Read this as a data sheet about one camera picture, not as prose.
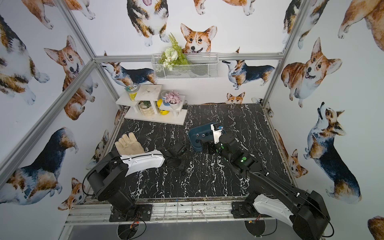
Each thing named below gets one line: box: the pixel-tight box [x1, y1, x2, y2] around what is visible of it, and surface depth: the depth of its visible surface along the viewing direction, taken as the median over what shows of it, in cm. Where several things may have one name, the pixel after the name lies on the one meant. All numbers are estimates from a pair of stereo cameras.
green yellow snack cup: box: [124, 84, 139, 102], surface depth 101 cm
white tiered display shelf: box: [116, 84, 188, 126], surface depth 112 cm
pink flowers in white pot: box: [164, 90, 182, 110], surface depth 94 cm
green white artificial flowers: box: [158, 32, 191, 72], surface depth 82 cm
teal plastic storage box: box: [188, 124, 215, 152], surface depth 105 cm
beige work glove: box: [114, 132, 145, 156], surface depth 101 cm
